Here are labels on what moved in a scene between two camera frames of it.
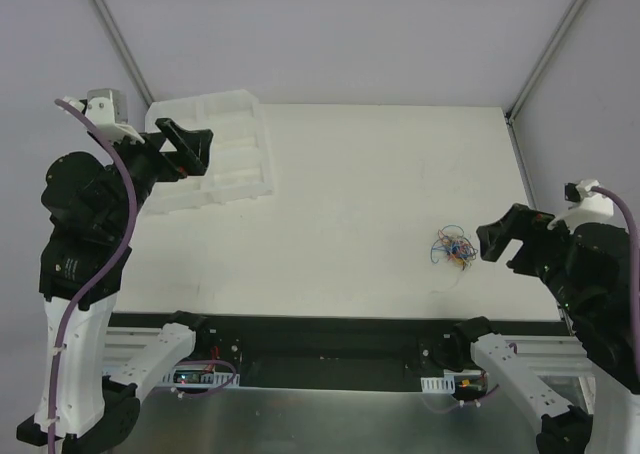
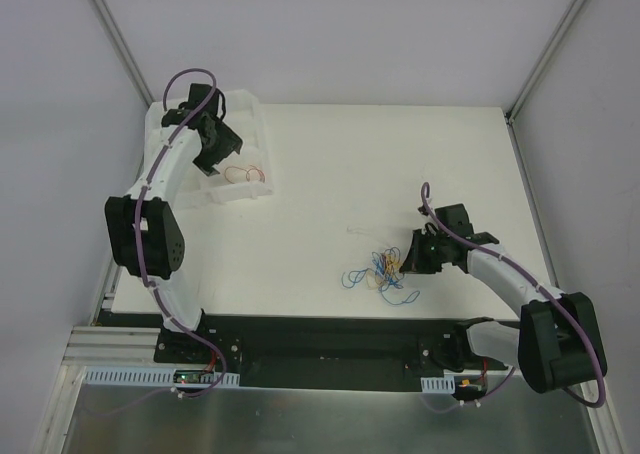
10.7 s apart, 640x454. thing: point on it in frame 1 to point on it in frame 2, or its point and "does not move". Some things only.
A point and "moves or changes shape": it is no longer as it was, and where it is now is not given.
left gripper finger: (182, 146) to (210, 156)
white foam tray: (238, 155) does not move
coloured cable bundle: (454, 246) moves or changes shape
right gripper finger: (494, 239) to (419, 259)
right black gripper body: (530, 239) to (420, 253)
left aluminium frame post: (100, 1) does not move
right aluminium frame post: (553, 44) does not move
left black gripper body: (163, 153) to (216, 147)
